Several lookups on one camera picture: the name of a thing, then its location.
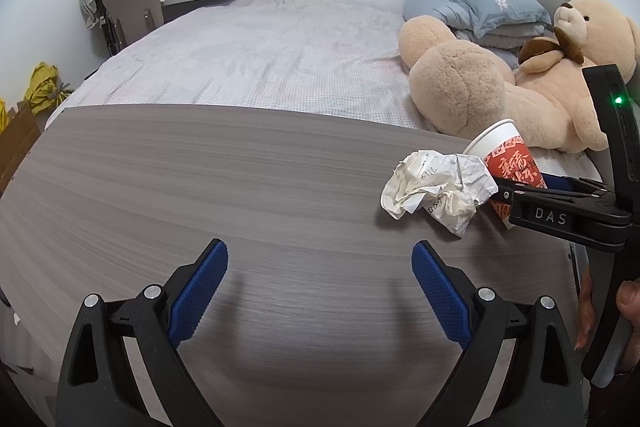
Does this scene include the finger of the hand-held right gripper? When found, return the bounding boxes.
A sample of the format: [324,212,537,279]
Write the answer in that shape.
[541,173,608,194]
[492,187,618,208]

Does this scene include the bed with light quilted cover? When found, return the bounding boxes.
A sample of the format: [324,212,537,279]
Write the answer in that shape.
[45,0,608,172]

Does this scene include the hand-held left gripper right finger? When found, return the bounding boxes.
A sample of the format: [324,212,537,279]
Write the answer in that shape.
[411,241,586,427]

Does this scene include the white paper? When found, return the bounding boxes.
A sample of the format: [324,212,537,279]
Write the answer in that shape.
[380,149,501,239]

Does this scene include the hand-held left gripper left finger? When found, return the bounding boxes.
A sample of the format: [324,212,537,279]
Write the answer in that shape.
[56,238,230,427]

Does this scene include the grey chair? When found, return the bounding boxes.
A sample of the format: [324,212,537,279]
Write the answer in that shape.
[97,0,166,58]

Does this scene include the dark wooden furniture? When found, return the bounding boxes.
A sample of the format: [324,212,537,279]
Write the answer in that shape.
[0,102,43,198]

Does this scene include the folded grey quilt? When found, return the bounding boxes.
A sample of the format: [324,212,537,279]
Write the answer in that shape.
[450,22,546,68]

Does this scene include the person's right hand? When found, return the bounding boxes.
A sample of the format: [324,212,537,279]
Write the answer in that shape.
[575,257,640,375]

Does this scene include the large beige teddy bear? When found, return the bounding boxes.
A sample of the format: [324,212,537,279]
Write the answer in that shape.
[398,0,640,154]

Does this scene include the large yellow bag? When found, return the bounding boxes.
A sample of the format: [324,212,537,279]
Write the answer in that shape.
[25,62,76,115]

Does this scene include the red and white paper cup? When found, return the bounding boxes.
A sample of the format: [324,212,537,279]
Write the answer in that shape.
[462,118,548,230]

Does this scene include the blue floral pillow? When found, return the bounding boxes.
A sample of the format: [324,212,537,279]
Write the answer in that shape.
[402,0,553,28]

